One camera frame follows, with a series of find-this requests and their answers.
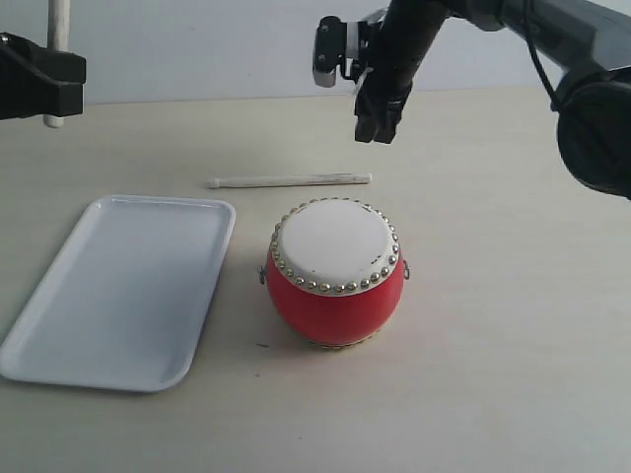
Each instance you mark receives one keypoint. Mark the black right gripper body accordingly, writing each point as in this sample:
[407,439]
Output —
[398,47]

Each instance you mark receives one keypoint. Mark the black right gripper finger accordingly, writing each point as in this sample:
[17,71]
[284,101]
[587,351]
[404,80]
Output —
[367,126]
[388,112]

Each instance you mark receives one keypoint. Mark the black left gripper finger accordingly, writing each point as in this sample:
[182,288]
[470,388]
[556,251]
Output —
[39,81]

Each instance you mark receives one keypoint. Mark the white drumstick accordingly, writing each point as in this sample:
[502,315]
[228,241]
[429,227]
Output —
[58,24]
[289,180]

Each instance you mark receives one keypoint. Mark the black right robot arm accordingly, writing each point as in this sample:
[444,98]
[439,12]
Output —
[581,53]

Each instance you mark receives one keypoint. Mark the red small drum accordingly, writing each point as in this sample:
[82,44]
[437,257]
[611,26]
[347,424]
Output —
[335,271]

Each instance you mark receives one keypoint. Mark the white plastic tray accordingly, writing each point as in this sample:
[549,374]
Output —
[124,301]

